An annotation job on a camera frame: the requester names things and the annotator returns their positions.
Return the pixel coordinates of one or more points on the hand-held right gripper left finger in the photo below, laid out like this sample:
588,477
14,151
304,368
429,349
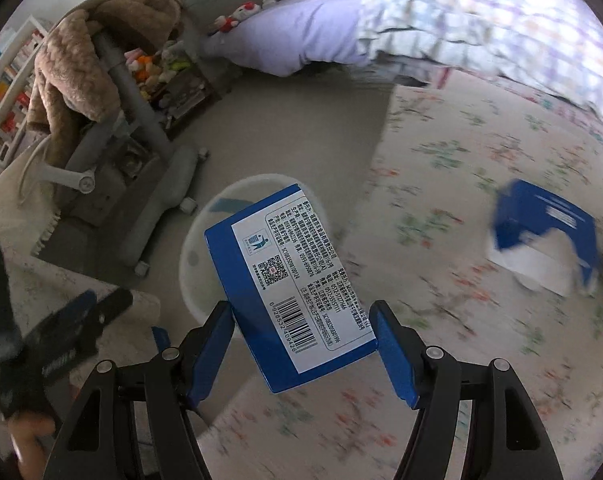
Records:
211,355

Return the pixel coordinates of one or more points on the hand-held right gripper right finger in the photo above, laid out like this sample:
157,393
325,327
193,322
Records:
396,355

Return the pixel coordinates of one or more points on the translucent white bin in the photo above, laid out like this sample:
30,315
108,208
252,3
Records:
194,265

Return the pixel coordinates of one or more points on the blue box with white label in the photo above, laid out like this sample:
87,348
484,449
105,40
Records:
281,285

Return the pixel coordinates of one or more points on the person's left hand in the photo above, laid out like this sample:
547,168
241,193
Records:
28,447

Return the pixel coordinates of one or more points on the small floral mat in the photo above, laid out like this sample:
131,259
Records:
46,280

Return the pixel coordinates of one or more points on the cream fringed cloth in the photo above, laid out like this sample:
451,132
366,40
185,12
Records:
16,205

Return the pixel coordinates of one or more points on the grey wheeled chair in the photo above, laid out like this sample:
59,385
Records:
146,125

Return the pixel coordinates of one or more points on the white bookshelf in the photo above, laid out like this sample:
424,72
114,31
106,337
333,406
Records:
6,95

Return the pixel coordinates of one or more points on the open blue and white box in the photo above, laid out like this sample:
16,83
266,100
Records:
546,215

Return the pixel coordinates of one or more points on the dark low shelf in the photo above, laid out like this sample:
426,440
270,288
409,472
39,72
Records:
186,92

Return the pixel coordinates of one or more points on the brown fleece blanket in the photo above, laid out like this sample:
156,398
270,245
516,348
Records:
71,60

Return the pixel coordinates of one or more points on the pile of small plush toys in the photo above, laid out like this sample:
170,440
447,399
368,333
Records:
151,67

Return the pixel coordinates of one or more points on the folded grey bedding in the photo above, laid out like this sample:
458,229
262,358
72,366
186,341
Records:
411,67

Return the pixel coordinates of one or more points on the red and white plush toy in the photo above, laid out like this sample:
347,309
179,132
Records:
226,24

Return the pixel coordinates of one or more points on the grey headboard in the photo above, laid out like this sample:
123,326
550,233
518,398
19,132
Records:
206,0

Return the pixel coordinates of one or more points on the white cat plush toy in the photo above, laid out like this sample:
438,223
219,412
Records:
246,10

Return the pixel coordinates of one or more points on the lilac pillow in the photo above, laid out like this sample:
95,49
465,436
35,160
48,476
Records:
301,30

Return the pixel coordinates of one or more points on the white checked quilt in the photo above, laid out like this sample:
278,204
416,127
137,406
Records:
481,20

